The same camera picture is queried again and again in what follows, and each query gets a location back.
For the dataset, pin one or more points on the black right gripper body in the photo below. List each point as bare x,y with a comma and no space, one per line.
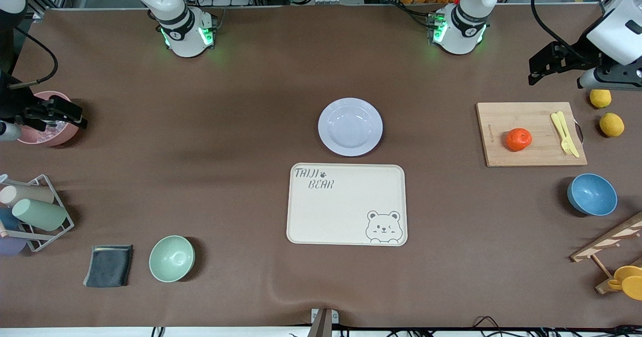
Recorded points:
11,102

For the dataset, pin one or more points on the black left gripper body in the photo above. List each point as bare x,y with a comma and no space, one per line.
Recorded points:
580,51

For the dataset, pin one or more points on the orange fruit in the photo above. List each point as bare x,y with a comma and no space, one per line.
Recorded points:
519,140

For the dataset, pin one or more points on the white round plate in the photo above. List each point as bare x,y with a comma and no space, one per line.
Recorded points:
350,126

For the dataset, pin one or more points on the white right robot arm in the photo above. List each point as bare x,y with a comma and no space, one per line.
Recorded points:
185,36

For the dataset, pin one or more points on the pink bowl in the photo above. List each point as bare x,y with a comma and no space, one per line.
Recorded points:
67,134

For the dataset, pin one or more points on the yellow lemon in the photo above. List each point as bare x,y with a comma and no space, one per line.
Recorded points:
612,125
600,99

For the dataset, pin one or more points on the wooden cutting board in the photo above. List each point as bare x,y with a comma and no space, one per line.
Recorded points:
521,121

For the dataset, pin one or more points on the yellow plastic fork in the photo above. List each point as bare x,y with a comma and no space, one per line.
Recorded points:
557,126

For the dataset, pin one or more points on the beige cup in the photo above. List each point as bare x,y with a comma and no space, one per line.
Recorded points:
27,194

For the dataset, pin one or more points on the pale green cup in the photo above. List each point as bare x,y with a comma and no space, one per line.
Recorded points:
40,214

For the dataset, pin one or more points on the blue cup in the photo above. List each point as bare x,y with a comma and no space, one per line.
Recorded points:
9,219

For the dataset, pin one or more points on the blue bowl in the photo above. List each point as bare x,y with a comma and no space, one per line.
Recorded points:
592,194

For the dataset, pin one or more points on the purple cup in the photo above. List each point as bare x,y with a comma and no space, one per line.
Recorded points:
11,245

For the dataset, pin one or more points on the dark grey folded cloth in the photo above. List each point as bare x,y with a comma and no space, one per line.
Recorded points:
108,267

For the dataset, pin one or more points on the wooden mug rack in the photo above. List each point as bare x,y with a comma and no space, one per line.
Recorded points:
609,239

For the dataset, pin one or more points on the green bowl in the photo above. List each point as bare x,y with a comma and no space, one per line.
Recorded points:
171,259

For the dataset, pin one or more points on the yellow mug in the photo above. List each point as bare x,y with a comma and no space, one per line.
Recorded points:
632,282

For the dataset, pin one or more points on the cream bear print tray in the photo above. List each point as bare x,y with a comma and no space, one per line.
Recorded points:
346,211

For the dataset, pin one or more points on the metal table bracket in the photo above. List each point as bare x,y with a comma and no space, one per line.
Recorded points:
323,322

